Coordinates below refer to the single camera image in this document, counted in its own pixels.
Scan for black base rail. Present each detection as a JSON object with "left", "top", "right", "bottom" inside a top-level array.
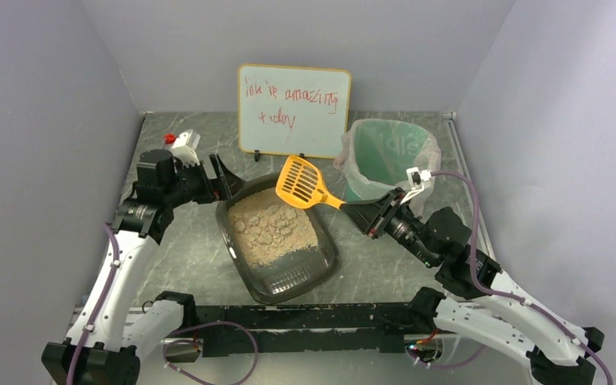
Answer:
[{"left": 164, "top": 289, "right": 448, "bottom": 359}]

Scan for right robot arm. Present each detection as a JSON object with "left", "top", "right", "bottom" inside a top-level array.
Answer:
[{"left": 339, "top": 189, "right": 613, "bottom": 384}]

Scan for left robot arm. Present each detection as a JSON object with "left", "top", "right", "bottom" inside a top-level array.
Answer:
[{"left": 42, "top": 148, "right": 245, "bottom": 384}]

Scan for green trash bin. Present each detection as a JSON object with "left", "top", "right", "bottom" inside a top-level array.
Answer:
[{"left": 343, "top": 118, "right": 436, "bottom": 203}]

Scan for whiteboard with red writing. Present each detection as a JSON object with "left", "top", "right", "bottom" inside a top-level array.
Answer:
[{"left": 237, "top": 63, "right": 351, "bottom": 159}]

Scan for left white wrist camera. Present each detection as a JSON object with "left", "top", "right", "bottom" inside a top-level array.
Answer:
[{"left": 163, "top": 129, "right": 201, "bottom": 167}]

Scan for translucent pink bin liner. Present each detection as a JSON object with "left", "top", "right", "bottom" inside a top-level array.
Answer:
[{"left": 333, "top": 118, "right": 443, "bottom": 219}]

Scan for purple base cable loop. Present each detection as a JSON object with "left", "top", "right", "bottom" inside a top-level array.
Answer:
[{"left": 162, "top": 321, "right": 260, "bottom": 385}]

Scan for beige cat litter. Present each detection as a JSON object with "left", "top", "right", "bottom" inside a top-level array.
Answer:
[{"left": 228, "top": 188, "right": 318, "bottom": 268}]

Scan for yellow litter scoop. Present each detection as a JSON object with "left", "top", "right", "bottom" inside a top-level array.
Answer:
[{"left": 275, "top": 155, "right": 345, "bottom": 209}]

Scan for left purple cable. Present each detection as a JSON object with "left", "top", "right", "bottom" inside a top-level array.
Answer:
[{"left": 63, "top": 220, "right": 123, "bottom": 385}]

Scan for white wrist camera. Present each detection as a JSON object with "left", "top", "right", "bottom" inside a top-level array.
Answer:
[
  {"left": 163, "top": 129, "right": 201, "bottom": 167},
  {"left": 401, "top": 167, "right": 433, "bottom": 204}
]

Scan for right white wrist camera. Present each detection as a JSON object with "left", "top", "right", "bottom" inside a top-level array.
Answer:
[{"left": 401, "top": 167, "right": 433, "bottom": 204}]

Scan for dark grey litter box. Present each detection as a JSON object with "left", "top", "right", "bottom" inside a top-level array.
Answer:
[{"left": 216, "top": 174, "right": 339, "bottom": 305}]

